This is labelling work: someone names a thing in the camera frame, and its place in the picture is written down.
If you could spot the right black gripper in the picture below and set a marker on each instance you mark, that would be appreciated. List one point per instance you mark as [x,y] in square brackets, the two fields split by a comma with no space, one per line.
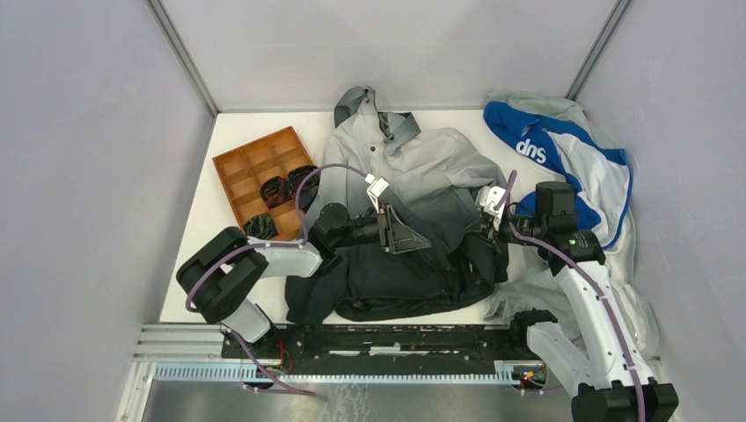
[487,229]

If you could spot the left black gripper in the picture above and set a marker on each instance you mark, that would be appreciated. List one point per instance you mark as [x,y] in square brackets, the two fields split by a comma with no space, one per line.
[399,237]

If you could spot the grey black zip jacket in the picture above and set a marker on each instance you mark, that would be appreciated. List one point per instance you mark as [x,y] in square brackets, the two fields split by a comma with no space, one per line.
[433,178]

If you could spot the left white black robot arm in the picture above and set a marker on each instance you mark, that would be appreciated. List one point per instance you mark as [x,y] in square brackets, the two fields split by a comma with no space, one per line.
[218,278]

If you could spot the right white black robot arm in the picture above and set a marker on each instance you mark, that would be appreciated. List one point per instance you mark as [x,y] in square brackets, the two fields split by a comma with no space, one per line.
[609,380]

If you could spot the blue white jacket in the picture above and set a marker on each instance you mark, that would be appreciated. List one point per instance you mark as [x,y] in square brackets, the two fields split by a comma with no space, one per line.
[601,177]

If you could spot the orange compartment tray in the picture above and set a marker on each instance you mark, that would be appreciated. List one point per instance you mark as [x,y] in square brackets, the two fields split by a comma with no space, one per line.
[243,170]

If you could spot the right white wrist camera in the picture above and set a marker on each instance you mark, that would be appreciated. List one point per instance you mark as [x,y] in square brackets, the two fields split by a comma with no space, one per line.
[490,202]

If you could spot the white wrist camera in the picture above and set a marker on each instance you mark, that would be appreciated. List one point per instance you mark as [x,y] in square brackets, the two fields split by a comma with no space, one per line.
[490,202]
[376,187]

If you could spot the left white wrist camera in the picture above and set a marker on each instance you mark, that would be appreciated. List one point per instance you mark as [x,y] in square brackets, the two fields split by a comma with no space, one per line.
[376,187]

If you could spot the white slotted cable duct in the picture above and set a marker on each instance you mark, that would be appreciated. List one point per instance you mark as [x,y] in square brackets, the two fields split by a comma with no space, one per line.
[247,373]

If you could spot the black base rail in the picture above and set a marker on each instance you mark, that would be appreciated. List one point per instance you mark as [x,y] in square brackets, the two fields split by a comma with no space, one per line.
[360,349]

